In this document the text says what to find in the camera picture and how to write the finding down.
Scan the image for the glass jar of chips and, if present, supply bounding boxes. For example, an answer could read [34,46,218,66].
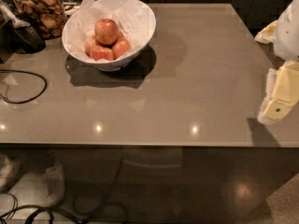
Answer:
[13,0,66,39]

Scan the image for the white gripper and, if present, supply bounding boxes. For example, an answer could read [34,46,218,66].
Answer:
[254,0,299,125]

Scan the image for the red apple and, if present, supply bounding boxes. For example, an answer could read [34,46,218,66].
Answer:
[94,19,119,45]
[112,37,131,59]
[90,46,114,61]

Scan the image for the black cables on floor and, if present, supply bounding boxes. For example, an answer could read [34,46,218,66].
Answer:
[0,192,129,224]

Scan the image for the left pale apple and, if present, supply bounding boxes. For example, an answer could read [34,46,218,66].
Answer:
[84,35,99,55]

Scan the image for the white paper bowl liner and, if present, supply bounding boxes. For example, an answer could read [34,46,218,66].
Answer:
[66,0,153,63]

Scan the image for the white ceramic bowl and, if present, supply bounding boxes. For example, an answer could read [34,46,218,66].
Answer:
[61,0,157,72]

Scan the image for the black cable on table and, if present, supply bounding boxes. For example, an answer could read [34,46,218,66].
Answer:
[0,68,48,105]

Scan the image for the black appliance with scoop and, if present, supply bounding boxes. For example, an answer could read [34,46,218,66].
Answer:
[0,1,46,54]

